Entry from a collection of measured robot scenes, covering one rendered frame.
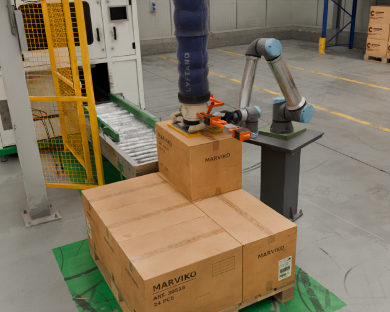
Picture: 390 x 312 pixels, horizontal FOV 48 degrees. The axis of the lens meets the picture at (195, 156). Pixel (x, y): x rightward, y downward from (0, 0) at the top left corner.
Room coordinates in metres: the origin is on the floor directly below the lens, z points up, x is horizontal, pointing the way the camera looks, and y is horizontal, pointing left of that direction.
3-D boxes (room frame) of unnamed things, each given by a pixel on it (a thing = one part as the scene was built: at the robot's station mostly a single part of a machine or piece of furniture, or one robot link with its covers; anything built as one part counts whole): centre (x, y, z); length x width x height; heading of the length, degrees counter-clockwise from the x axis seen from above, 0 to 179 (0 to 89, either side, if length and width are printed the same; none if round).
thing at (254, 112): (2.91, -0.40, 1.06); 0.12 x 0.09 x 0.10; 118
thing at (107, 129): (4.53, 1.11, 0.60); 1.60 x 0.10 x 0.09; 28
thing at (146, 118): (4.78, 0.64, 0.60); 1.60 x 0.10 x 0.09; 28
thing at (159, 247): (2.57, 0.12, 0.34); 1.20 x 1.00 x 0.40; 28
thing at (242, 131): (2.46, -0.28, 1.07); 0.08 x 0.07 x 0.05; 27
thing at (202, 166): (2.98, -0.02, 0.74); 0.60 x 0.40 x 0.40; 26
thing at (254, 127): (2.92, -0.40, 0.95); 0.12 x 0.09 x 0.12; 36
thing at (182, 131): (2.95, 0.07, 0.97); 0.34 x 0.10 x 0.05; 27
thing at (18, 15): (3.54, 1.32, 1.62); 0.20 x 0.05 x 0.30; 28
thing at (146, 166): (3.30, 0.17, 0.58); 0.70 x 0.03 x 0.06; 118
